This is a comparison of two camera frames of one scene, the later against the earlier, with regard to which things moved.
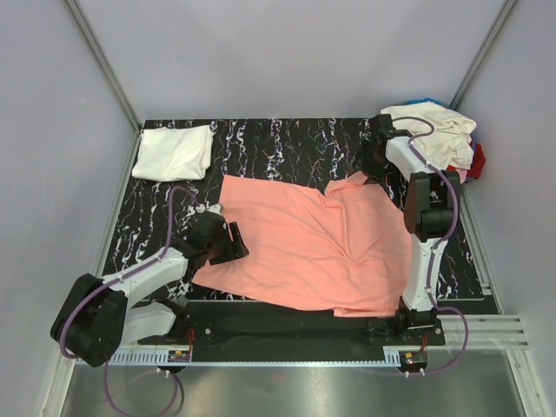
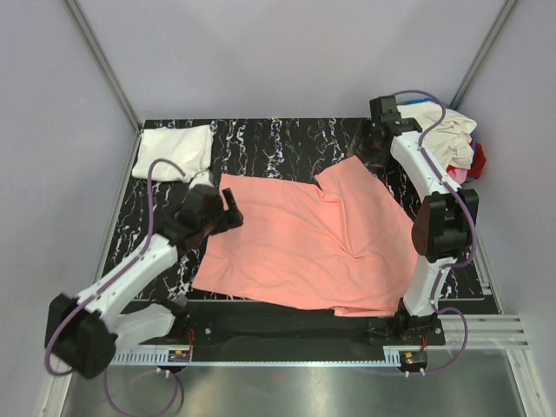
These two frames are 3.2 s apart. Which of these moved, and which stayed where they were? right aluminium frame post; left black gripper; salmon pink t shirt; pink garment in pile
Moved: left black gripper
Stayed: salmon pink t shirt; pink garment in pile; right aluminium frame post
